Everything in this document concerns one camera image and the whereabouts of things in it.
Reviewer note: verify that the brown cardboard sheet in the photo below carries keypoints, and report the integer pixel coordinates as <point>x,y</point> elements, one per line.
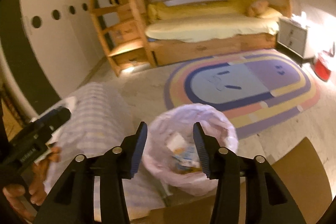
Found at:
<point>302,172</point>

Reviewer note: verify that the yellow bed duvet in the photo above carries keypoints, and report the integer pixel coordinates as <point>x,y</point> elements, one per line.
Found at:
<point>201,22</point>

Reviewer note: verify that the rainbow oval rug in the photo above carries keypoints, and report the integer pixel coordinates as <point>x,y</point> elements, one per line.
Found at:
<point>255,90</point>

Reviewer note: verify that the plush bear toy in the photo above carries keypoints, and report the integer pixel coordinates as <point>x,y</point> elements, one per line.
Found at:
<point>257,8</point>

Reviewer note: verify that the wooden stair drawers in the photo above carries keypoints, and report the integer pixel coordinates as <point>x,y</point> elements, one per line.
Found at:
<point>118,34</point>

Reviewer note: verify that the white wardrobe with holes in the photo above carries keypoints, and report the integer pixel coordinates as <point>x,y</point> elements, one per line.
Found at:
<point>49,49</point>

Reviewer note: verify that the red bin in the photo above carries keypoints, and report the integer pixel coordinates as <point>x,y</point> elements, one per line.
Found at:
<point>323,65</point>

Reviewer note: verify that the white bedside table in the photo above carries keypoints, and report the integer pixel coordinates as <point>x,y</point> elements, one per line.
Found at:
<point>296,38</point>

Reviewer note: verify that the checkered tablecloth table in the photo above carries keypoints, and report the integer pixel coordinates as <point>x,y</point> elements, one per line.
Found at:
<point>101,119</point>

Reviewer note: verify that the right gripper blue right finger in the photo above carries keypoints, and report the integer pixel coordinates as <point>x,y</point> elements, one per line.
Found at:
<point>208,152</point>

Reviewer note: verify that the wooden bunk bed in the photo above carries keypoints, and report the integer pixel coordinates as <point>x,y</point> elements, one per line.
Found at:
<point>165,52</point>

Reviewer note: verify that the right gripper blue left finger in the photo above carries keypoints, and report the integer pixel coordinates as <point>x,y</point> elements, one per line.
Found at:
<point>132,151</point>

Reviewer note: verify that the left hand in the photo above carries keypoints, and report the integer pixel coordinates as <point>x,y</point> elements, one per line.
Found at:
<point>15,193</point>

